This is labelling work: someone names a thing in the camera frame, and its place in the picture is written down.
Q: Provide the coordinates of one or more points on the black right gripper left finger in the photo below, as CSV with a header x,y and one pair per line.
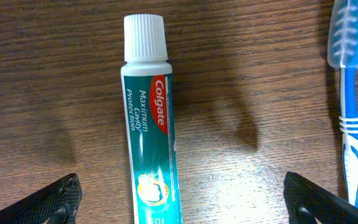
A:
x,y
56,203

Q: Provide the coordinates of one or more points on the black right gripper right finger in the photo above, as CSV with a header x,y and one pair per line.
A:
x,y
307,202

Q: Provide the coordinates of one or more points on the teal toothpaste tube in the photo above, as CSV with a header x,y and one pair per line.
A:
x,y
147,88

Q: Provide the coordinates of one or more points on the blue white toothbrush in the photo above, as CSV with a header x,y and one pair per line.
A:
x,y
343,56

